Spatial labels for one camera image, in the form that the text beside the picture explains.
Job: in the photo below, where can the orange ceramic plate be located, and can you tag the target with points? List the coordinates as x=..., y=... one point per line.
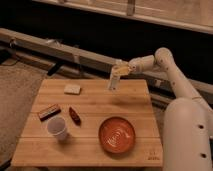
x=116, y=135

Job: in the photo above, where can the wooden table board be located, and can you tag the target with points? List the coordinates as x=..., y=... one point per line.
x=94, y=104

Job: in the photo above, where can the clear plastic cup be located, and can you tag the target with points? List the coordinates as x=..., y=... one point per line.
x=57, y=128

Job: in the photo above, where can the brown rectangular bar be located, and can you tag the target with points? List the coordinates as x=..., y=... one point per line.
x=49, y=112

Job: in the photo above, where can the white and yellow gripper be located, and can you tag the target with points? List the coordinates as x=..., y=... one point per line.
x=121, y=68

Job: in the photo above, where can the grey metal rail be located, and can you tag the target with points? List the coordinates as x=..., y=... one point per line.
x=83, y=56

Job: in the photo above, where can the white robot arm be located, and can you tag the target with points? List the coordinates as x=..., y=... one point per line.
x=188, y=120

